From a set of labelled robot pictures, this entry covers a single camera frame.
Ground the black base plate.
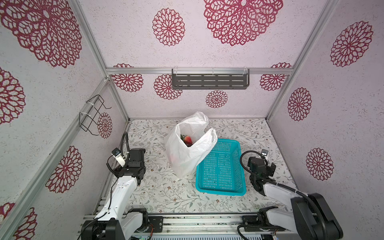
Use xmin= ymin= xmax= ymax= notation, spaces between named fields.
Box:
xmin=135 ymin=216 xmax=164 ymax=234
xmin=242 ymin=215 xmax=286 ymax=232

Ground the grey slotted wall shelf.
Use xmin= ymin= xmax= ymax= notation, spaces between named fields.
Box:
xmin=171 ymin=69 xmax=250 ymax=90

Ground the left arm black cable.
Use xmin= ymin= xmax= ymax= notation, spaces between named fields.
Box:
xmin=76 ymin=131 xmax=131 ymax=240

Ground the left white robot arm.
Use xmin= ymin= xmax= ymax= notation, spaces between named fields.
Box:
xmin=78 ymin=148 xmax=149 ymax=240

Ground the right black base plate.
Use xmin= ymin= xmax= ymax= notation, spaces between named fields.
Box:
xmin=242 ymin=215 xmax=286 ymax=232

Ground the black wire wall rack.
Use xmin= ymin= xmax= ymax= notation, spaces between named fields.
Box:
xmin=78 ymin=95 xmax=113 ymax=139

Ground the black corrugated cable conduit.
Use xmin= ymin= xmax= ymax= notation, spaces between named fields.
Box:
xmin=236 ymin=150 xmax=328 ymax=240

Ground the aluminium front rail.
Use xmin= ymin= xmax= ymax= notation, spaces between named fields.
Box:
xmin=77 ymin=212 xmax=330 ymax=236

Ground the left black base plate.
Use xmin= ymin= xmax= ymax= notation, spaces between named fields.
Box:
xmin=135 ymin=216 xmax=164 ymax=234

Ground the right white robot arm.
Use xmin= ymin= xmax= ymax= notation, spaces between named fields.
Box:
xmin=240 ymin=151 xmax=344 ymax=240

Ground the teal plastic basket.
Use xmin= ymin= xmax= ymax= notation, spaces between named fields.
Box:
xmin=196 ymin=139 xmax=247 ymax=196

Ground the white plastic bag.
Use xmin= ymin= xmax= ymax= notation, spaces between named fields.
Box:
xmin=165 ymin=112 xmax=218 ymax=179

